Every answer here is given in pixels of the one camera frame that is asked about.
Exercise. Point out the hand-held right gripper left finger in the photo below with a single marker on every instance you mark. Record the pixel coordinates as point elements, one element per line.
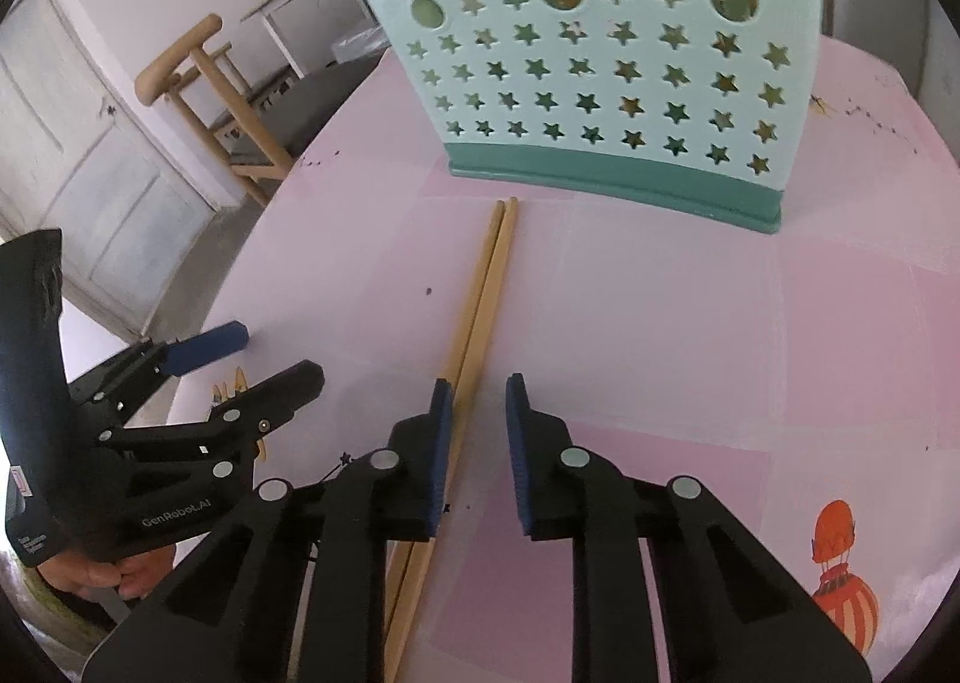
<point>442,458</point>

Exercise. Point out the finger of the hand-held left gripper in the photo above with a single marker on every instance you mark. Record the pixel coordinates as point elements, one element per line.
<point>292,383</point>
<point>214,342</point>

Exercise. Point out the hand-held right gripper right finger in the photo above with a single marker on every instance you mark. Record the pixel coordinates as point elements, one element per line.
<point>516,458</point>

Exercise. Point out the wooden chopstick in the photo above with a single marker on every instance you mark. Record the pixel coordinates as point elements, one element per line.
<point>495,278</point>
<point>477,278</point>

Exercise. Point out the mint green utensil holder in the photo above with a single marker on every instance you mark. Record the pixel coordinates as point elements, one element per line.
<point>570,169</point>

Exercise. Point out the person's left hand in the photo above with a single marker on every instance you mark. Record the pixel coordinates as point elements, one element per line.
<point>105,574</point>

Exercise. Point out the white door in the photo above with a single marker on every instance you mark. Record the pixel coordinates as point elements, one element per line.
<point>97,188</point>

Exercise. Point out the pink printed tablecloth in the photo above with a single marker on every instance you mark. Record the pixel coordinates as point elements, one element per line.
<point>675,353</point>

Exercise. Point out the wooden chair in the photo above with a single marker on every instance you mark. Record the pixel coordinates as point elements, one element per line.
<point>180,57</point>

